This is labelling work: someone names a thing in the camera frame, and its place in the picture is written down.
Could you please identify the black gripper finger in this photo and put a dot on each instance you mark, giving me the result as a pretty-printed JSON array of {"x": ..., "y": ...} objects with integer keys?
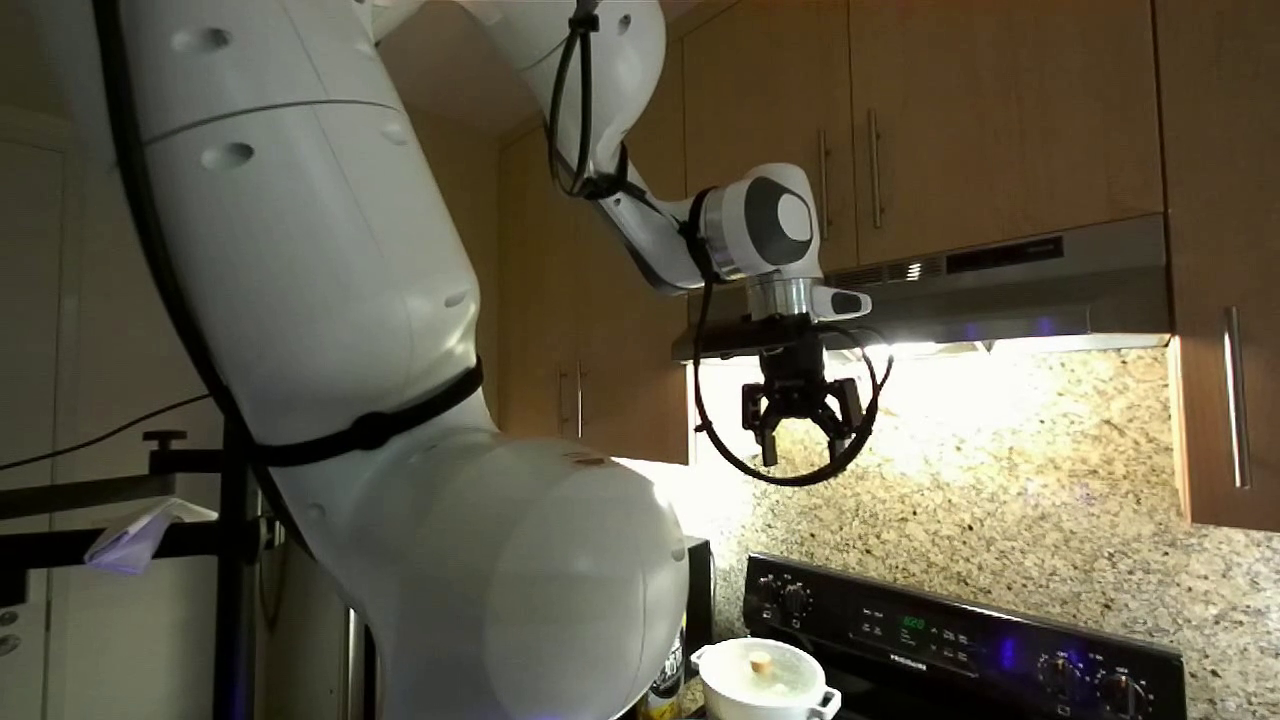
[
  {"x": 761, "y": 426},
  {"x": 851, "y": 421}
]

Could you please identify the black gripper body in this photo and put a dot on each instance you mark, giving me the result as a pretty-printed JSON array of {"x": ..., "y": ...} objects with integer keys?
[{"x": 798, "y": 366}]

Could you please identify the stainless steel range hood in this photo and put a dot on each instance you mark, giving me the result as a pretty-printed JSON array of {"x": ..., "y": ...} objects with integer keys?
[{"x": 1043, "y": 287}]

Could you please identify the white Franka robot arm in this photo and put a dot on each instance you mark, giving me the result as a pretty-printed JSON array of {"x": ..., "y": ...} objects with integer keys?
[{"x": 304, "y": 265}]

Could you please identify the black electric stove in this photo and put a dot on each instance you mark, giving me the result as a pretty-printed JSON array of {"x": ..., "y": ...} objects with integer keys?
[{"x": 934, "y": 641}]

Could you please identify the wooden cabinet above hood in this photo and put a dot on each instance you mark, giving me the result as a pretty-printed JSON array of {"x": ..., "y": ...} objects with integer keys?
[{"x": 1002, "y": 105}]

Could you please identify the white paper sheet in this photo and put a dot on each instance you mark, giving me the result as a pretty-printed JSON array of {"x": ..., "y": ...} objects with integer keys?
[{"x": 134, "y": 540}]

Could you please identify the wrist mounted camera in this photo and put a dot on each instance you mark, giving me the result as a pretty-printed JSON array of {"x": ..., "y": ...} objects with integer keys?
[{"x": 840, "y": 303}]

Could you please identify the black camera stand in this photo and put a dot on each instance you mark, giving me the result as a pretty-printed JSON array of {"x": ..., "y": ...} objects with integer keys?
[{"x": 238, "y": 602}]

